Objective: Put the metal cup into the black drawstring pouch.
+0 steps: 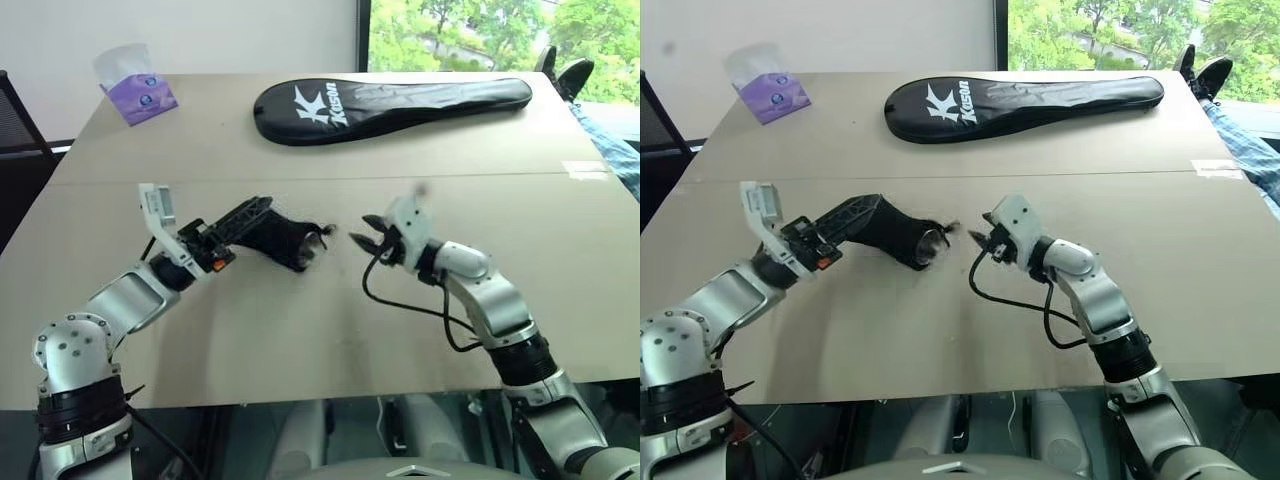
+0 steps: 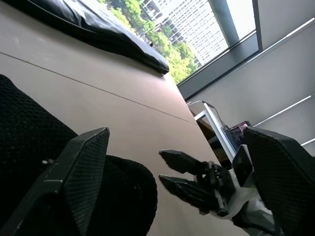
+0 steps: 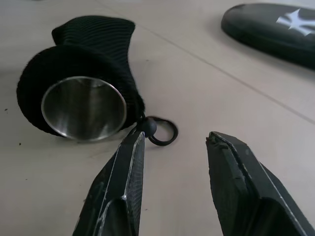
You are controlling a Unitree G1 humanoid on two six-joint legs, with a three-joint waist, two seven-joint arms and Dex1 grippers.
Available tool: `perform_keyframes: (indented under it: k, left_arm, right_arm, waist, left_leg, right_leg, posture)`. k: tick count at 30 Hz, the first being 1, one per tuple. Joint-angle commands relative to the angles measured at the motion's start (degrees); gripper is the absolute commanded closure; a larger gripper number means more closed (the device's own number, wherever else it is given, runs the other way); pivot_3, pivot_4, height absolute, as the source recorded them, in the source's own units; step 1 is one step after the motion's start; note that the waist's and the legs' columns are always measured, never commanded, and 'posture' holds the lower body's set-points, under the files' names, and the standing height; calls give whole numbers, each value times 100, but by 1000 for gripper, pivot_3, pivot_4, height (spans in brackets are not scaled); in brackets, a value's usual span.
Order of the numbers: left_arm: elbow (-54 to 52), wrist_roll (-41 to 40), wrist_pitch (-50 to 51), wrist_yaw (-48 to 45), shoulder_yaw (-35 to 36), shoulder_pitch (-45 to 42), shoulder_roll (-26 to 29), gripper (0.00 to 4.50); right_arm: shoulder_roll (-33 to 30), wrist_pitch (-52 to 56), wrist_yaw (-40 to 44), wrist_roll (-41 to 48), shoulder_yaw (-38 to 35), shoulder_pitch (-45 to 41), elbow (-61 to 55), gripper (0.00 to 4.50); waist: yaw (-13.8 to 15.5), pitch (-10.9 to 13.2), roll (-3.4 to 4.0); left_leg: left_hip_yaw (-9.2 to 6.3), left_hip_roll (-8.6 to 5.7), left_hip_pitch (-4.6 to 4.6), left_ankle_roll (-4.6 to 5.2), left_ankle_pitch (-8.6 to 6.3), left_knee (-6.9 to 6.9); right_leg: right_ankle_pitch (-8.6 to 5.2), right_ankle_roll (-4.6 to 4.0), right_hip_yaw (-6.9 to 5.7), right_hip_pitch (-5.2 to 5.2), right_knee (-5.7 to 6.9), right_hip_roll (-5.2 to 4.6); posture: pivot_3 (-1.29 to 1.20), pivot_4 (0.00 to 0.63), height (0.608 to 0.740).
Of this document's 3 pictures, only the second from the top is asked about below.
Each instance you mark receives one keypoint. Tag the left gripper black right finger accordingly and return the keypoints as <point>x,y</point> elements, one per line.
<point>278,172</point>

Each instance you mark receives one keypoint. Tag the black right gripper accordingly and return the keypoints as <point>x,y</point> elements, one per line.
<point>216,182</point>

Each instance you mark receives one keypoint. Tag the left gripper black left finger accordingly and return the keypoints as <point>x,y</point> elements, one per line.
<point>73,177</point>

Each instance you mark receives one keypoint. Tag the purple patterned box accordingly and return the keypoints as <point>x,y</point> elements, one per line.
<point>235,132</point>

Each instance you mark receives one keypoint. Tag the grey window pillar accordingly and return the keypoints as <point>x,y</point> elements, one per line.
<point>225,19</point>

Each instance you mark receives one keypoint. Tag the white metal frame rack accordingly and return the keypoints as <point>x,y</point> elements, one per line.
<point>216,123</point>

